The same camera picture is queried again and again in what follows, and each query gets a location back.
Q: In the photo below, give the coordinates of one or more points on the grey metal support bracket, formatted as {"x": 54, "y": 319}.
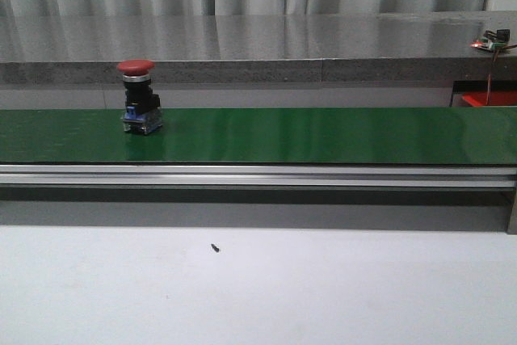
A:
{"x": 510, "y": 196}

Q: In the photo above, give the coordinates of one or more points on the aluminium conveyor frame rail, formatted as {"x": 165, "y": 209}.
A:
{"x": 265, "y": 175}

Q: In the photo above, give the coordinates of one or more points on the green conveyor belt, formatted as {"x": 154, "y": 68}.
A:
{"x": 407, "y": 136}

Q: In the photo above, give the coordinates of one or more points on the small green circuit board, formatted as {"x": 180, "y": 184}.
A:
{"x": 492, "y": 41}

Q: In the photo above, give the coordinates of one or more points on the red plastic tray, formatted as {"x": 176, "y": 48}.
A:
{"x": 494, "y": 99}

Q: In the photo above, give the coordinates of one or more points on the grey stone counter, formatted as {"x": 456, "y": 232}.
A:
{"x": 255, "y": 48}

